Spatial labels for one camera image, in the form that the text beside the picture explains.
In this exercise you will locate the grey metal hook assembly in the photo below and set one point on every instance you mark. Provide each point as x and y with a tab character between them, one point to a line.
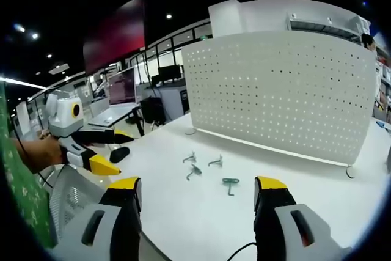
216	161
195	170
230	181
189	157

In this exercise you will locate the large red wall screen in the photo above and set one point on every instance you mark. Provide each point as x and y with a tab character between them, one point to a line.
116	36

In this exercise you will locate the computer monitor with purple screen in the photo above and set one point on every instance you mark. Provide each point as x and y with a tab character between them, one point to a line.
122	88

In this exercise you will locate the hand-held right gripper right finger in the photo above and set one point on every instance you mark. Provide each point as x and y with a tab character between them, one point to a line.
275	212

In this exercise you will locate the white perforated mounting plate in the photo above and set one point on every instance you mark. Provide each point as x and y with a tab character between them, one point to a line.
275	96

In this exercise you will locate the person's left hand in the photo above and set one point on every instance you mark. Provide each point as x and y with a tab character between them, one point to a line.
52	151

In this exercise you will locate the black computer monitor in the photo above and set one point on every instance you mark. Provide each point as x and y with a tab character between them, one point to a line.
169	73

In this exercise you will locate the white metal shelf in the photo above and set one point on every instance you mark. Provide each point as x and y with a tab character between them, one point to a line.
330	25

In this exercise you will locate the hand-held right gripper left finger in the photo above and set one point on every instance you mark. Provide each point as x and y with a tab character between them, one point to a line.
117	212

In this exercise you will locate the white cabinet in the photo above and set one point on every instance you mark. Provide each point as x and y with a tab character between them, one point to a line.
244	18

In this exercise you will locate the black computer mouse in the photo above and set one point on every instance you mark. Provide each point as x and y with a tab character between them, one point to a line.
119	154

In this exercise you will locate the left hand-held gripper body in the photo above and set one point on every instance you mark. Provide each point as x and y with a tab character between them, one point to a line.
62	117

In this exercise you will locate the white office desk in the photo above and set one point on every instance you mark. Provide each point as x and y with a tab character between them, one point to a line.
113	113

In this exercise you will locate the small blue object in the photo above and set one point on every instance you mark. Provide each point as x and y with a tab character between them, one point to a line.
380	124

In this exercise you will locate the grey mesh chair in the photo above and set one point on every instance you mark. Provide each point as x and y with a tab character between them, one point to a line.
70	200

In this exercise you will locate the green patterned cloth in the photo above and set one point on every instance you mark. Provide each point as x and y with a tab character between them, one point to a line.
21	187

